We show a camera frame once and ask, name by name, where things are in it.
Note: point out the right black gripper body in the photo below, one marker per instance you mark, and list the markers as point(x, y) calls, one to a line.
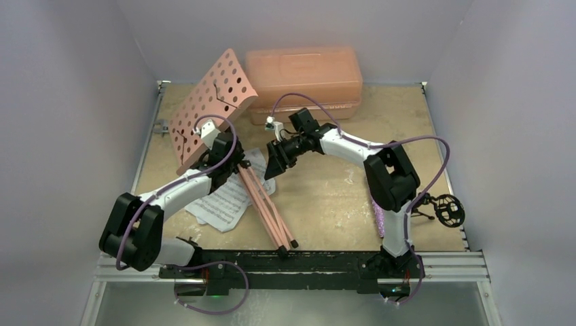
point(279, 153)

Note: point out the purple glitter microphone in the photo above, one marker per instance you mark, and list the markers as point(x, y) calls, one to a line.
point(379, 218)

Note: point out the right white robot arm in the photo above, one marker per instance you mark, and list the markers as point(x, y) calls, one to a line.
point(390, 175)

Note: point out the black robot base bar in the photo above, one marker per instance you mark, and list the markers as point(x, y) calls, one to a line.
point(218, 271)

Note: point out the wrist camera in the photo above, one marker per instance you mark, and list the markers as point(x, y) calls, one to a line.
point(274, 126)
point(207, 132)

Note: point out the black microphone tripod stand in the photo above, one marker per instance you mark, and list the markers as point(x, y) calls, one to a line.
point(448, 209)

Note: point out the top sheet music page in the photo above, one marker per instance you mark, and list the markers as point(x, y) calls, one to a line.
point(224, 207)

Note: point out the aluminium table frame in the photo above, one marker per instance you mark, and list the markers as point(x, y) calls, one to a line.
point(133, 233)

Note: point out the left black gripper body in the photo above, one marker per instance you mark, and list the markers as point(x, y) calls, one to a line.
point(236, 159)

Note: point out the pink folding music stand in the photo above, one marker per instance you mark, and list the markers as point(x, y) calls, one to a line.
point(222, 95)

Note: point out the red handled adjustable wrench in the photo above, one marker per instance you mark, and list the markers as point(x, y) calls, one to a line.
point(161, 126)

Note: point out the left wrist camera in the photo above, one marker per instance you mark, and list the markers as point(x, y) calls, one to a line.
point(207, 132)

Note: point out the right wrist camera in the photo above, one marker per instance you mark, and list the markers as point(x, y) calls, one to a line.
point(274, 126)

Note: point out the pink plastic storage box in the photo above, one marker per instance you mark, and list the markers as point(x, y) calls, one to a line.
point(326, 80)

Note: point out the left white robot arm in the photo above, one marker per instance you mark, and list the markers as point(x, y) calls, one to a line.
point(133, 234)

